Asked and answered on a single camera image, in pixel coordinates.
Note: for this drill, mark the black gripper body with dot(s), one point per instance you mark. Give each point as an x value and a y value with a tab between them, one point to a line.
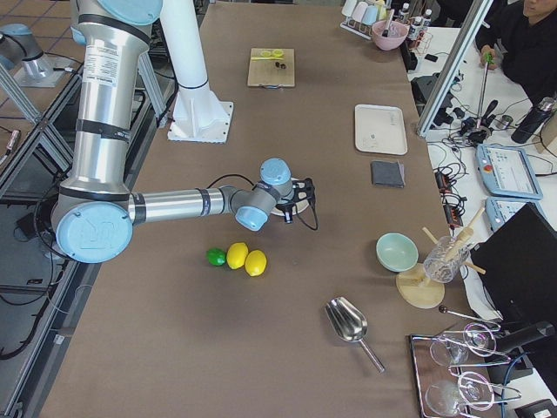
287	210

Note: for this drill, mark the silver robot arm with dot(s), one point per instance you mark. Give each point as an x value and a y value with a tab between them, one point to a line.
95	211

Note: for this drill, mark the cream rabbit tray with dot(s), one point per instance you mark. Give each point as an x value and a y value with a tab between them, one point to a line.
379	129

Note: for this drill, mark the mirror glass tray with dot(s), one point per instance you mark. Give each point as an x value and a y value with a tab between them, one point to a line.
424	369

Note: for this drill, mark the white round plate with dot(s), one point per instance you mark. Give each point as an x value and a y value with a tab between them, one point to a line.
296	207

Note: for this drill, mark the yellow lemon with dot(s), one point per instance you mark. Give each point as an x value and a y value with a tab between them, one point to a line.
255	263
236	255

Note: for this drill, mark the grey folded cloth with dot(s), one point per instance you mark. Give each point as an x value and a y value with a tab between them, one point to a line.
388	173

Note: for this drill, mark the green lime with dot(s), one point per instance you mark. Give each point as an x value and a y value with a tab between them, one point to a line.
216	256

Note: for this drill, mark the mint green bowl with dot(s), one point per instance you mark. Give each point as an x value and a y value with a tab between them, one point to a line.
396	252

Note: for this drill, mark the steel ice scoop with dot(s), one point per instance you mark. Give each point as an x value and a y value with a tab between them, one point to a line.
350	326

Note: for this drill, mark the wooden cutting board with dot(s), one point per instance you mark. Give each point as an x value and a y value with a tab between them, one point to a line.
272	74

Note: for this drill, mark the wooden glass stand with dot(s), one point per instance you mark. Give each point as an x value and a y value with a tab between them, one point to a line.
421	292

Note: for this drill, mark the clear textured glass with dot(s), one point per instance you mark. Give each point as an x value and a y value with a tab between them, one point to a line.
445	260

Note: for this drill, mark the pink ice bowl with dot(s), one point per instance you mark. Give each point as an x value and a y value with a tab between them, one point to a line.
397	34

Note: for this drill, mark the blue plastic cup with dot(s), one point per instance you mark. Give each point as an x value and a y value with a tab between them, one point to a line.
371	14

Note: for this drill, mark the white plastic cup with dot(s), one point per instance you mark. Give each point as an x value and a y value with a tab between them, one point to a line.
348	8

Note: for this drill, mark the pink plastic cup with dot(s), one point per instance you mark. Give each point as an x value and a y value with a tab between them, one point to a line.
359	11

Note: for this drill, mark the blue teach pendant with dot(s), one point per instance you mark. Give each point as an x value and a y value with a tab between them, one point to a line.
506	171
499	210

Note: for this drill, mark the steel black muddler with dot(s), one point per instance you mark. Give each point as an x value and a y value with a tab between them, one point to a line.
388	21

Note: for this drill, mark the upper wine glass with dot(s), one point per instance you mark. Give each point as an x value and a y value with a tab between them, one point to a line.
453	347

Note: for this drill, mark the wine glass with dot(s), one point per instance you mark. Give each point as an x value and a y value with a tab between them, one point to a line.
453	347
468	395

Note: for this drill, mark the black monitor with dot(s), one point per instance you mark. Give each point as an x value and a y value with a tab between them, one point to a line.
520	263

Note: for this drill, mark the black thermos bottle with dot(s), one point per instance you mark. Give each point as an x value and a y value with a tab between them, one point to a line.
539	114

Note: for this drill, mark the lower wine glass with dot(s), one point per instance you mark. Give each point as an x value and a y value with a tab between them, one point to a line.
468	395

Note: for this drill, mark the person in black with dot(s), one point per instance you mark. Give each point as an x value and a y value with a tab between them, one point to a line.
525	33

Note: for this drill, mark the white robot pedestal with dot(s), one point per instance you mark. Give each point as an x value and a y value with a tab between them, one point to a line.
198	115

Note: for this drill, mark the white wire cup rack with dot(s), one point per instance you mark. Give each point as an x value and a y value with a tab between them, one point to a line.
357	28

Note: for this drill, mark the aluminium frame post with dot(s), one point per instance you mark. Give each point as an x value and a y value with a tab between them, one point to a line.
474	19

